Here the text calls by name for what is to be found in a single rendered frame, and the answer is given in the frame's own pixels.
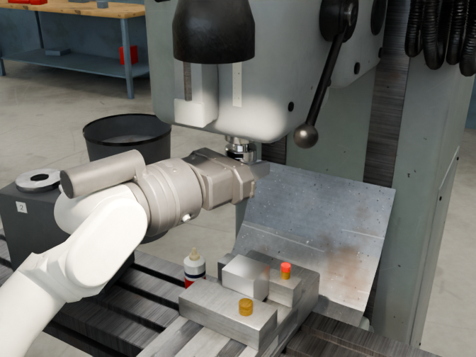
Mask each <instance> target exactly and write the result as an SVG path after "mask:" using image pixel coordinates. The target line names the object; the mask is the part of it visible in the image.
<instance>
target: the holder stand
mask: <svg viewBox="0 0 476 357"><path fill-rule="evenodd" d="M60 172H61V171H60V170H57V169H34V170H32V171H27V172H25V173H24V174H21V175H20V176H18V177H17V178H16V180H15V181H14V182H12V183H10V184H9V185H7V186H5V187H3V188H2V189H0V216H1V221H2V225H3V229H4V234H5V238H6V243H7V247H8V252H9V256H10V259H11V265H12V268H13V272H15V271H16V270H17V268H18V267H19V266H20V265H21V264H22V263H23V262H24V261H25V260H26V259H27V258H28V257H29V256H30V255H31V253H32V252H33V253H34V254H42V253H44V252H46V251H48V250H50V249H52V248H54V247H56V246H58V245H60V244H62V243H64V242H66V240H67V239H68V238H69V237H70V236H71V235H70V234H68V233H66V232H65V231H63V230H62V229H60V227H59V226H58V224H57V223H56V220H55V216H54V209H55V203H56V201H57V199H58V198H59V196H60V195H61V193H62V192H63V190H62V187H61V183H60ZM134 261H135V253H134V252H133V253H132V254H131V255H130V256H129V258H128V259H127V260H126V262H125V263H124V264H123V265H122V266H121V267H120V269H119V270H118V271H117V272H116V274H115V275H114V276H113V277H112V278H111V279H110V280H109V281H108V282H107V283H106V285H105V286H104V287H103V289H102V290H101V291H100V293H106V292H107V291H108V290H109V289H110V288H111V286H112V285H113V284H114V283H115V282H116V281H117V280H118V279H119V277H121V276H122V275H123V274H124V272H125V271H126V270H127V269H128V268H129V267H130V266H131V265H132V263H133V262H134Z"/></svg>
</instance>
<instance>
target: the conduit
mask: <svg viewBox="0 0 476 357"><path fill-rule="evenodd" d="M439 3H440V0H426V1H425V0H411V4H410V5H411V6H410V12H409V15H408V16H409V18H408V19H409V20H408V23H407V24H408V25H407V29H406V36H405V42H404V51H405V54H406V55H407V56H408V57H416V56H417V55H419V54H420V52H421V51H422V50H424V59H425V62H426V65H427V66H428V67H429V69H433V70H437V69H439V68H441V66H442V64H443V62H444V59H445V56H446V62H447V63H449V65H455V64H457V63H459V62H460V63H459V68H460V73H461V74H462V75H464V76H465V77H471V76H472V75H474V74H476V0H442V5H441V10H440V16H439V18H438V14H439V13H438V12H439V7H438V6H439V5H440V4H439ZM422 17H423V18H422ZM451 23H452V24H451ZM449 32H450V35H449ZM448 36H450V37H449V39H448ZM448 40H449V41H448ZM447 42H448V43H447ZM447 44H448V49H447V53H446V48H447Z"/></svg>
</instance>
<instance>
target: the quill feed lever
mask: <svg viewBox="0 0 476 357"><path fill-rule="evenodd" d="M357 18H358V0H322V3H321V7H320V12H319V28H320V32H321V34H322V37H323V38H324V39H325V40H326V41H328V42H332V44H331V48H330V51H329V54H328V57H327V60H326V63H325V66H324V69H323V71H322V75H321V77H320V80H319V83H318V86H317V90H316V92H315V95H314V98H313V100H312V104H311V106H310V110H309V113H308V115H307V119H306V121H305V124H302V125H300V126H298V127H297V128H296V129H295V131H294V133H293V140H294V143H295V144H296V145H297V146H298V147H299V148H301V149H309V148H312V147H313V146H315V145H316V143H317V141H318V137H319V136H318V132H317V130H316V128H315V123H316V121H317V117H318V115H319V111H320V108H321V106H322V102H323V100H324V96H325V93H326V91H327V87H328V85H329V81H330V79H331V76H332V72H333V70H334V66H335V64H336V60H337V57H338V55H339V51H340V49H341V45H342V43H345V42H347V40H349V39H350V38H351V36H352V35H353V32H354V30H355V27H356V22H357Z"/></svg>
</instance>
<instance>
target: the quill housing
mask: <svg viewBox="0 0 476 357"><path fill-rule="evenodd" d="M321 3H322V0H249V5H250V7H251V12H252V14H253V17H254V21H255V56H254V58H252V59H250V60H247V61H244V62H237V63H230V64H218V65H217V75H218V119H216V120H214V121H212V122H211V123H208V124H207V125H206V126H205V127H196V126H192V125H185V124H181V123H176V122H175V115H174V99H175V98H176V87H175V74H174V51H173V38H172V22H171V1H164V2H159V3H157V2H156V1H155V0H144V8H145V18H146V27H147V46H148V55H149V74H150V84H151V93H152V107H153V110H154V113H155V115H156V116H157V117H158V119H160V120H161V121H162V122H165V123H168V124H170V125H177V126H181V127H185V128H191V129H195V130H202V131H206V132H212V133H216V134H220V135H226V136H230V137H237V138H241V139H245V140H251V141H255V142H262V143H272V142H276V141H279V140H280V139H281V138H283V137H285V136H286V135H287V134H288V133H289V132H291V131H292V130H294V129H295V128H296V127H298V126H299V125H301V124H302V123H304V122H305V121H306V119H307V115H308V113H309V110H310V106H311V104H312V100H313V98H314V96H315V92H316V90H317V86H318V83H319V80H320V77H321V75H322V71H323V69H324V66H325V63H326V60H327V57H328V54H329V51H330V48H331V46H332V42H328V41H326V40H325V39H324V38H323V37H322V34H321V32H320V28H319V12H320V7H321Z"/></svg>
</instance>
